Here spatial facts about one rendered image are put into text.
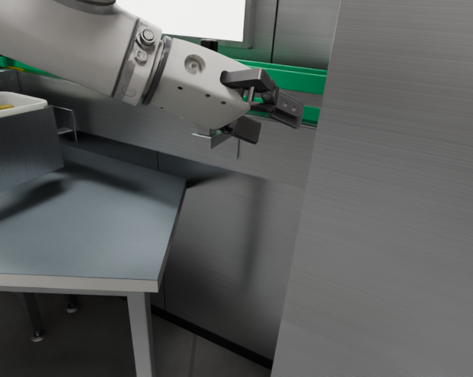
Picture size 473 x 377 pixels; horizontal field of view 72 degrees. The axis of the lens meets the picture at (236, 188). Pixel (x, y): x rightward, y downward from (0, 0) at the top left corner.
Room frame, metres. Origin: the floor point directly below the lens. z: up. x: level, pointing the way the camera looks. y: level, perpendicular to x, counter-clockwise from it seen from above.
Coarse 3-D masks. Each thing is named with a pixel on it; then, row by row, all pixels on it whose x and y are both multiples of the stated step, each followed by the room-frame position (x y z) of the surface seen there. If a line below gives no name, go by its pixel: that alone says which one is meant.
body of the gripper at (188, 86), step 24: (168, 48) 0.34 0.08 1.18; (192, 48) 0.34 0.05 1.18; (168, 72) 0.32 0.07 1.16; (192, 72) 0.34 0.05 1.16; (216, 72) 0.34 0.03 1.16; (168, 96) 0.34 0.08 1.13; (192, 96) 0.34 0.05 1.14; (216, 96) 0.33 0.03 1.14; (240, 96) 0.34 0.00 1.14; (192, 120) 0.39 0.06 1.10; (216, 120) 0.37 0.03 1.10
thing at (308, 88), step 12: (12, 60) 0.91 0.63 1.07; (276, 72) 0.62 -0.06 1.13; (288, 72) 0.61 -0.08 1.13; (276, 84) 0.62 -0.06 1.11; (288, 84) 0.61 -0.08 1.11; (300, 84) 0.60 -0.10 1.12; (312, 84) 0.59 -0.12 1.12; (324, 84) 0.58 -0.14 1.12; (300, 96) 0.60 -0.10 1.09; (312, 96) 0.59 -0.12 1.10; (312, 108) 0.59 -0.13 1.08; (312, 120) 0.59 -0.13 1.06
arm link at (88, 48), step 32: (0, 0) 0.28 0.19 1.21; (32, 0) 0.29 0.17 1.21; (64, 0) 0.29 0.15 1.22; (0, 32) 0.29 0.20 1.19; (32, 32) 0.29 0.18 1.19; (64, 32) 0.30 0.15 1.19; (96, 32) 0.31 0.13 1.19; (128, 32) 0.32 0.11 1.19; (32, 64) 0.31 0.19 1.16; (64, 64) 0.30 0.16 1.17; (96, 64) 0.31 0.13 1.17
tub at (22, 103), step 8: (0, 96) 0.80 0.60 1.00; (8, 96) 0.80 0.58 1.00; (16, 96) 0.79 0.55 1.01; (24, 96) 0.78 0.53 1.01; (0, 104) 0.79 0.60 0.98; (16, 104) 0.79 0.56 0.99; (24, 104) 0.78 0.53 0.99; (32, 104) 0.71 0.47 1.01; (40, 104) 0.73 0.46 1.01; (0, 112) 0.64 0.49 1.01; (8, 112) 0.66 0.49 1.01; (16, 112) 0.68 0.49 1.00
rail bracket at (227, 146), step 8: (208, 40) 0.54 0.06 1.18; (216, 40) 0.54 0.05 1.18; (208, 48) 0.53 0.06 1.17; (216, 48) 0.54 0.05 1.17; (200, 128) 0.54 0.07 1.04; (192, 136) 0.54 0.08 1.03; (200, 136) 0.53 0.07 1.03; (208, 136) 0.53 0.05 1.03; (216, 136) 0.54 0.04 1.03; (224, 136) 0.57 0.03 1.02; (232, 136) 0.62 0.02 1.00; (192, 144) 0.54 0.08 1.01; (200, 144) 0.53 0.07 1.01; (208, 144) 0.52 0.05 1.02; (216, 144) 0.54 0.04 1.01; (224, 144) 0.63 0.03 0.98; (232, 144) 0.62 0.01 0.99; (224, 152) 0.63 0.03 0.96; (232, 152) 0.62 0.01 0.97
